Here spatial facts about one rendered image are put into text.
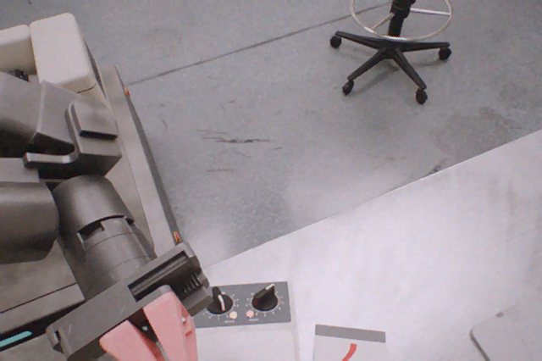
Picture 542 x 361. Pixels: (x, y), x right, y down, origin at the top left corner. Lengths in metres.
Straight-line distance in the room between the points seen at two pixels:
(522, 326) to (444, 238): 0.14
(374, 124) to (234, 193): 0.65
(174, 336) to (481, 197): 0.54
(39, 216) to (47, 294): 0.83
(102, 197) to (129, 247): 0.05
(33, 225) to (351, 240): 0.43
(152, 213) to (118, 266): 0.84
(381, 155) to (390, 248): 1.07
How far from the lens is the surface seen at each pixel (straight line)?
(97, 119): 0.37
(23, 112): 0.36
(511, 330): 0.62
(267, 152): 1.65
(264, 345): 0.48
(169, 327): 0.28
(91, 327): 0.29
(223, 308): 0.52
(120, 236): 0.32
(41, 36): 1.40
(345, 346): 0.56
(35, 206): 0.32
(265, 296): 0.52
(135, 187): 1.19
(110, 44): 2.30
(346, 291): 0.59
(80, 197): 0.35
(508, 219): 0.71
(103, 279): 0.31
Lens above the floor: 1.30
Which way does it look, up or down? 57 degrees down
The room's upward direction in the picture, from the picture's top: 4 degrees counter-clockwise
